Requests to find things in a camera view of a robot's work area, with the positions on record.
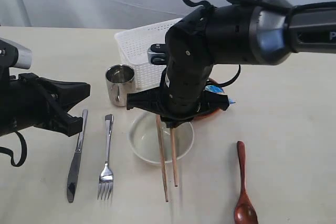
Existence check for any white perforated plastic basket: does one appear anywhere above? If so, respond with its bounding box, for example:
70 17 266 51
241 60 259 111
114 18 180 89

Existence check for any blue potato chips bag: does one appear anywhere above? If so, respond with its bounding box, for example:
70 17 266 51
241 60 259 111
204 84 236 106

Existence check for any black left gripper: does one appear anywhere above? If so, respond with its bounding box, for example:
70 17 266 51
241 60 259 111
1 73 90 137

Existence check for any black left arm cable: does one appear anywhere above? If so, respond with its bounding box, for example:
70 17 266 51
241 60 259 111
0 129 28 167

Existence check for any stainless steel cup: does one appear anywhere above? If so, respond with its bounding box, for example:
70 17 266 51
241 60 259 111
105 64 136 106

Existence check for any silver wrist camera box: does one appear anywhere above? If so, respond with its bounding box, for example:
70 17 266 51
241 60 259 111
147 44 168 66

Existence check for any speckled beige ceramic bowl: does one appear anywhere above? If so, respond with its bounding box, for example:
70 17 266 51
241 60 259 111
128 112 194 166

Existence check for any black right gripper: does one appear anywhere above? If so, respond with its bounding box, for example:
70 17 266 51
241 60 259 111
127 69 228 128

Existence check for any stainless steel fork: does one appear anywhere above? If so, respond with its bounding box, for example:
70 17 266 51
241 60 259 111
97 114 114 200

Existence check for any brown wooden handled spoon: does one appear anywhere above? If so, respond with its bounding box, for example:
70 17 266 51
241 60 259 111
234 141 258 224

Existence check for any terracotta brown plate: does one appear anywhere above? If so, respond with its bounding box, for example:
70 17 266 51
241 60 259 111
194 84 225 121

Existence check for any wooden chopstick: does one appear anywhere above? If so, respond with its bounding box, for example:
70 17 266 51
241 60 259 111
156 115 169 202
170 128 179 187

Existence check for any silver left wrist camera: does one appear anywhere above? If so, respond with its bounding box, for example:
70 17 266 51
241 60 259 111
1 38 33 78

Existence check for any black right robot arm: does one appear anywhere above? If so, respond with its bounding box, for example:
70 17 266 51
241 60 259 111
127 0 335 128

